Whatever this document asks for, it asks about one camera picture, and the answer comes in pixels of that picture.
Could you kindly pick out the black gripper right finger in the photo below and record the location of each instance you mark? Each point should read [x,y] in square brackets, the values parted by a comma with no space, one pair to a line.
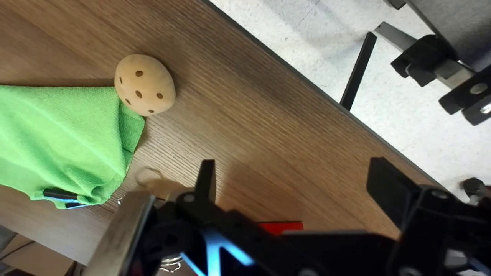
[391,192]

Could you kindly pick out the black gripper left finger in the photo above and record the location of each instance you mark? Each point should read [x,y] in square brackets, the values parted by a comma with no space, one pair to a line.
[206,181]

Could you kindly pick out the black chair base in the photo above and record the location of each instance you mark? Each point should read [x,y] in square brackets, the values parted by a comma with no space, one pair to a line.
[474,187]

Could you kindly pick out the toy potato with brown dots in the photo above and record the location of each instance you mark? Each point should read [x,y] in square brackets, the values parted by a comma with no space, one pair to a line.
[146,85]

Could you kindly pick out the green cloth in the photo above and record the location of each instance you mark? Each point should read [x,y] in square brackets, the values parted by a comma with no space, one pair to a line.
[61,143]

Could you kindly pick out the black table frame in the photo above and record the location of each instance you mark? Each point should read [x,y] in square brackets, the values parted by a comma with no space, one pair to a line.
[357,71]

